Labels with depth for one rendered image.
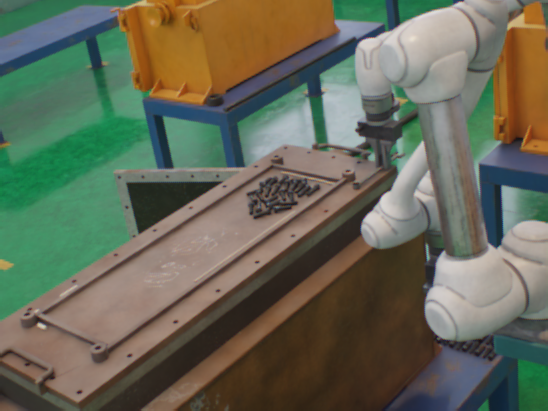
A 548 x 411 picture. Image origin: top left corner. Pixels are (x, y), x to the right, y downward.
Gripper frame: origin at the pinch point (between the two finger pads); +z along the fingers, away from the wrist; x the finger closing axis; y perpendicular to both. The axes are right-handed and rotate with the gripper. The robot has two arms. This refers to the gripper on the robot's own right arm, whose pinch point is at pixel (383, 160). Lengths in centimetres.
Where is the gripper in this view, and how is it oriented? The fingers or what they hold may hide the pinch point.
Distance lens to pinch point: 276.8
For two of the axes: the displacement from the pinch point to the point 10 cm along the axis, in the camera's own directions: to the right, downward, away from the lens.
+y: -6.4, 4.2, -6.4
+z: 1.6, 8.9, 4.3
